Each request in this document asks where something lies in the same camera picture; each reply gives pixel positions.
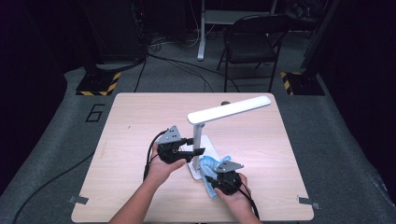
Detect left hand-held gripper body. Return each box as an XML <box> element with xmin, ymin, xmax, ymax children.
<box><xmin>156</xmin><ymin>125</ymin><xmax>188</xmax><ymax>165</ymax></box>

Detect white floor cable bundle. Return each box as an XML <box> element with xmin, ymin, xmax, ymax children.
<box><xmin>148</xmin><ymin>29</ymin><xmax>200</xmax><ymax>52</ymax></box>

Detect person's right hand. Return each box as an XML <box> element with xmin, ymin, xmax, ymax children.
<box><xmin>215</xmin><ymin>173</ymin><xmax>250</xmax><ymax>213</ymax></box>

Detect black stand with striped base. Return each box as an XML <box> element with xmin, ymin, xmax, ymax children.
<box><xmin>279</xmin><ymin>0</ymin><xmax>341</xmax><ymax>96</ymax></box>
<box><xmin>76</xmin><ymin>0</ymin><xmax>121</xmax><ymax>97</ymax></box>

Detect grey tape piece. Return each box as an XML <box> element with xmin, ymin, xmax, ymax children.
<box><xmin>68</xmin><ymin>195</ymin><xmax>90</xmax><ymax>205</ymax></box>
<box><xmin>297</xmin><ymin>196</ymin><xmax>321</xmax><ymax>210</ymax></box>

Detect blue striped microfibre cloth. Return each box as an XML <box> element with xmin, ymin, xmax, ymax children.
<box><xmin>199</xmin><ymin>155</ymin><xmax>233</xmax><ymax>200</ymax></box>

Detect person's left hand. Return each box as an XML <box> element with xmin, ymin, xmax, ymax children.
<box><xmin>146</xmin><ymin>143</ymin><xmax>188</xmax><ymax>186</ymax></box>

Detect white desk lamp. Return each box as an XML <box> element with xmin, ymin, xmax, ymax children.
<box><xmin>181</xmin><ymin>94</ymin><xmax>273</xmax><ymax>181</ymax></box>

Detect black folding chair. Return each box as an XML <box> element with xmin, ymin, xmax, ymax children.
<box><xmin>217</xmin><ymin>13</ymin><xmax>293</xmax><ymax>93</ymax></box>

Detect white metal desk frame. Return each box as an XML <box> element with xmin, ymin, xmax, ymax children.
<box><xmin>196</xmin><ymin>0</ymin><xmax>278</xmax><ymax>62</ymax></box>

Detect black equipment cabinet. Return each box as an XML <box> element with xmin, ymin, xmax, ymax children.
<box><xmin>83</xmin><ymin>0</ymin><xmax>148</xmax><ymax>63</ymax></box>

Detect thin black floor cable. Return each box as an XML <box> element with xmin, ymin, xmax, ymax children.
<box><xmin>134</xmin><ymin>52</ymin><xmax>241</xmax><ymax>93</ymax></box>

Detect left hand-held gripper black cable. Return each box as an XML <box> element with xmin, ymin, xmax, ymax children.
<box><xmin>143</xmin><ymin>130</ymin><xmax>169</xmax><ymax>182</ymax></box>

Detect thick black floor cable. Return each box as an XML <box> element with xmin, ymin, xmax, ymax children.
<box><xmin>12</xmin><ymin>151</ymin><xmax>96</xmax><ymax>224</ymax></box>

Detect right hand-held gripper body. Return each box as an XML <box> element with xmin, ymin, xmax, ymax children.
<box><xmin>212</xmin><ymin>160</ymin><xmax>245</xmax><ymax>196</ymax></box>

